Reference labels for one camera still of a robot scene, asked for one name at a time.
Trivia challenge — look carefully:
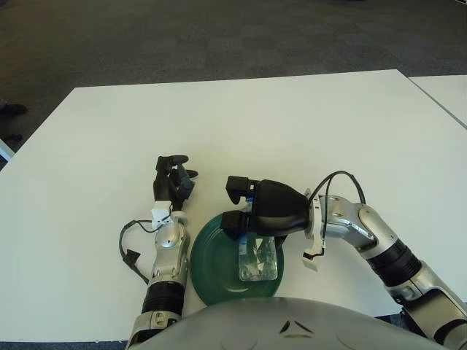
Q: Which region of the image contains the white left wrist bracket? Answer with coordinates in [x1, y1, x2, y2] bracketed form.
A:
[150, 201, 172, 230]

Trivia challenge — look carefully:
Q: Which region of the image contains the green round plate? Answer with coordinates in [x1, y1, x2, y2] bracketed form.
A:
[189, 213, 286, 306]

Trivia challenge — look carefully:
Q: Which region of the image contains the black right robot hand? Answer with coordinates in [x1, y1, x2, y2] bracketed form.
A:
[221, 175, 313, 244]

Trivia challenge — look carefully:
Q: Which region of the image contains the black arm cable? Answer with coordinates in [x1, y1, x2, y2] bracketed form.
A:
[118, 218, 172, 285]
[309, 170, 367, 256]

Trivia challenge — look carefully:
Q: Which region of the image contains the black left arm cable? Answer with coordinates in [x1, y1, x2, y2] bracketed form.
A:
[118, 218, 172, 285]

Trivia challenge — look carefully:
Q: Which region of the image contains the person in blue jeans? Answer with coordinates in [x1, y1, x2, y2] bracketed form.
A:
[0, 98, 28, 143]

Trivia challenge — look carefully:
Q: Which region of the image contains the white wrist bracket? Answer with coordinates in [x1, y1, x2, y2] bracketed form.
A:
[301, 233, 325, 271]
[150, 201, 172, 230]

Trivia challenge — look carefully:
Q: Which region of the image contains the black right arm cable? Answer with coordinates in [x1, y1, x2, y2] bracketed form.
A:
[309, 170, 367, 256]

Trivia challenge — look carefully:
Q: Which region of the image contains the grey robot torso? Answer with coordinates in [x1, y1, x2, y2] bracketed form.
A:
[127, 297, 446, 350]

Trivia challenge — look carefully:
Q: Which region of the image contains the white furniture corner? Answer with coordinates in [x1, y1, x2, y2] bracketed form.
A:
[0, 140, 15, 163]

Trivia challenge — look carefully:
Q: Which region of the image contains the clear bottle with blue cap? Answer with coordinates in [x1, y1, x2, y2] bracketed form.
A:
[237, 195, 279, 282]

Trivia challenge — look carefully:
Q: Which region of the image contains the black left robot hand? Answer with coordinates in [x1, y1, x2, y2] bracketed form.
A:
[153, 155, 200, 212]

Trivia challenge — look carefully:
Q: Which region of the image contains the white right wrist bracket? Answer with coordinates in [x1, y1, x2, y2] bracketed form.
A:
[301, 233, 325, 271]

